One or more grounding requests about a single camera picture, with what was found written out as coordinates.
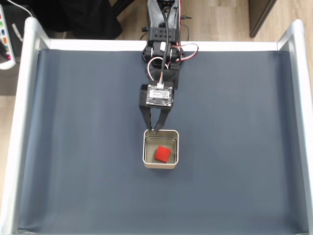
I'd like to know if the white tape strip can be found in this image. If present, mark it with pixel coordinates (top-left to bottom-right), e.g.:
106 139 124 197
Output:
11 23 24 42

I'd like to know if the white cable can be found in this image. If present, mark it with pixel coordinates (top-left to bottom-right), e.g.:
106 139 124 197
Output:
6 0 30 14

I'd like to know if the white metal table frame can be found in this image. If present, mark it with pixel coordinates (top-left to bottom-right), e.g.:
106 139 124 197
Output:
0 17 313 235

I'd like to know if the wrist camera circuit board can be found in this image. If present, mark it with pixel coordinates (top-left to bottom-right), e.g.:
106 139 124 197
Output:
146 83 175 108

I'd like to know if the beige metal square container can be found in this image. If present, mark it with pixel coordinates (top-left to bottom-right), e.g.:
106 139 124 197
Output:
142 129 180 170

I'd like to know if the black camera cable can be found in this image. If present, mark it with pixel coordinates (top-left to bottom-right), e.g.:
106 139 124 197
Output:
160 6 172 85

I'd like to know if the white red black gripper wire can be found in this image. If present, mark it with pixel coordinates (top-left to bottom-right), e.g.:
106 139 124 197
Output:
147 56 163 81

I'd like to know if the white device with coloured buttons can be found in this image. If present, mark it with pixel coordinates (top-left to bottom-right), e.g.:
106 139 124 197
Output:
0 4 17 71

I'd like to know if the blue-grey table mat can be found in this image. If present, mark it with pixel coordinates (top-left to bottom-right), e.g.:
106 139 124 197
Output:
18 48 308 233

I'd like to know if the red cube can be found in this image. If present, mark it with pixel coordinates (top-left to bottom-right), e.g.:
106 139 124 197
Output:
154 145 171 164

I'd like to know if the red white black arm wire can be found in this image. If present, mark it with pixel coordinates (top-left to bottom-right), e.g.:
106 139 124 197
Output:
176 0 199 66

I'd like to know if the black office chair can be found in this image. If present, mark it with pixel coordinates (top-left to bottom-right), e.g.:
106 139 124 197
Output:
30 0 150 40

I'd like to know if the dark brown cabinet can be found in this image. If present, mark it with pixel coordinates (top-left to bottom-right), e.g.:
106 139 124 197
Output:
248 0 278 38

